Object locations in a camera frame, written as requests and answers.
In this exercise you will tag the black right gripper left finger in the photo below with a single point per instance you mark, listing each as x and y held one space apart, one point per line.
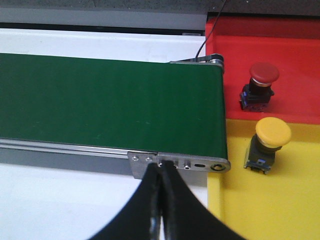
140 218

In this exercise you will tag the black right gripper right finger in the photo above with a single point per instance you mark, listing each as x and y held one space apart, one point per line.
184 216

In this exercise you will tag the red mushroom push button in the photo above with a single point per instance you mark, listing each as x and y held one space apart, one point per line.
256 95

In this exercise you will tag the yellow plastic tray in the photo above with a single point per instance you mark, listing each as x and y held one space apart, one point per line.
283 204

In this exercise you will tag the red plastic tray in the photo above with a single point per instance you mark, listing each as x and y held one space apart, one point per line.
290 44

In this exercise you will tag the grey stone shelf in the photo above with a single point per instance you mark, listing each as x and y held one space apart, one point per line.
277 7

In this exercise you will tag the steel conveyor support bracket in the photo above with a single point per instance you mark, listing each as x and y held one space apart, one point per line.
139 161

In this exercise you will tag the aluminium conveyor frame rail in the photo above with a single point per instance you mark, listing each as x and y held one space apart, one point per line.
125 152

